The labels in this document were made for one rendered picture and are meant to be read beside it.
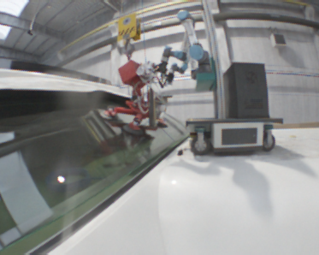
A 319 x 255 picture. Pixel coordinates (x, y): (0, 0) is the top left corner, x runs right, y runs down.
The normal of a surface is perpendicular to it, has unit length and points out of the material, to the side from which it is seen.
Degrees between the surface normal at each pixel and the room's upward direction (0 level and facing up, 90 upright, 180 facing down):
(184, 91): 90
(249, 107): 90
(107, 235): 50
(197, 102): 90
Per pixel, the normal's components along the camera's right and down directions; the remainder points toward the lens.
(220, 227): -0.29, -0.64
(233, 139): -0.21, 0.09
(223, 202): -0.23, -0.80
